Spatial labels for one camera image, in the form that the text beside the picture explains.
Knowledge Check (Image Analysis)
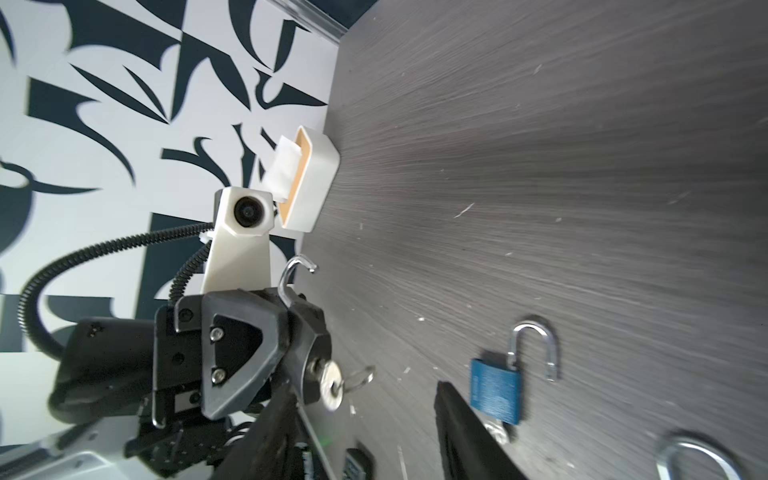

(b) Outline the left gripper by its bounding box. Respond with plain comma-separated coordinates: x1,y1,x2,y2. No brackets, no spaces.
48,290,289,423

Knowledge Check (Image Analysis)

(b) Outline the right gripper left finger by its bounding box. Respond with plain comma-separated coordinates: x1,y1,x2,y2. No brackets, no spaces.
212,385,298,480

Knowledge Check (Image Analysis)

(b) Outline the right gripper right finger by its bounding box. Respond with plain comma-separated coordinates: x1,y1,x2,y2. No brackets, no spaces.
434,381,526,480

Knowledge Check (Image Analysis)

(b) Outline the black padlock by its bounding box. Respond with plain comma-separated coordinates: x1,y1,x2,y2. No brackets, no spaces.
277,254,377,413

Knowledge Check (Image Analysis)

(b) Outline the blue padlock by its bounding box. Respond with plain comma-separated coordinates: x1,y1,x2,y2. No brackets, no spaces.
470,315,560,446

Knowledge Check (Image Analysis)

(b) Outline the black remote control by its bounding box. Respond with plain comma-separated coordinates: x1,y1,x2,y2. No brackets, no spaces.
342,448,374,480

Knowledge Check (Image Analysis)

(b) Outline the brass padlock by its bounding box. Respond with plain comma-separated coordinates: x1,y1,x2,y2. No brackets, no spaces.
654,433,747,480

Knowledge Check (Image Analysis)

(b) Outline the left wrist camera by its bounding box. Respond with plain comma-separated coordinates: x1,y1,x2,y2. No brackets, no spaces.
202,187,274,293

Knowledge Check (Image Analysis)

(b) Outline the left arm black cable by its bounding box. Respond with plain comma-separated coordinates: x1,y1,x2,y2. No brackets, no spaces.
16,221,216,361

